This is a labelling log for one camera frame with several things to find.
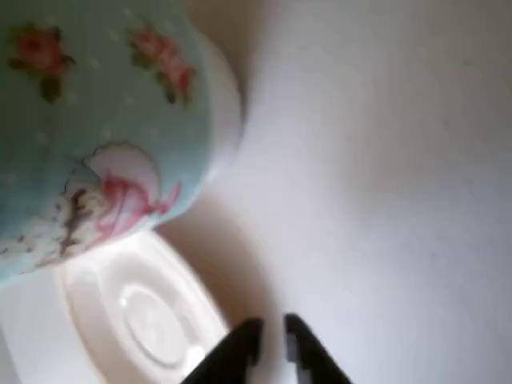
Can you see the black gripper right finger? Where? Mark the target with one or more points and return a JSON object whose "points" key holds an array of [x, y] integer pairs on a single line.
{"points": [[314, 360]]}

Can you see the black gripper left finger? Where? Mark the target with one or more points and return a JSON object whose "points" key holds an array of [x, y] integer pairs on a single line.
{"points": [[234, 356]]}

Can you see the light blue floral ceramic cup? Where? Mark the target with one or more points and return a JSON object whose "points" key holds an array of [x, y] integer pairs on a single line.
{"points": [[100, 104]]}

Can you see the white plate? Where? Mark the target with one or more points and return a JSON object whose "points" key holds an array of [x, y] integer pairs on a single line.
{"points": [[152, 320]]}

